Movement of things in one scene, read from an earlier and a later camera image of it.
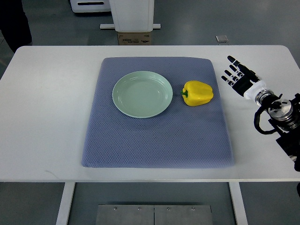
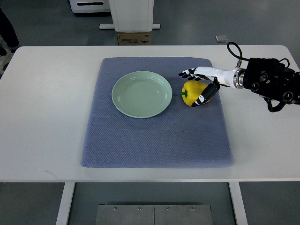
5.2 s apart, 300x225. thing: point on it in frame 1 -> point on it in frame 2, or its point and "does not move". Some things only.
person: (14, 23) -> (9, 41)
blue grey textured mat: (183, 137) does not move
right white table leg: (241, 214) does not move
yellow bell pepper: (196, 93) does not move
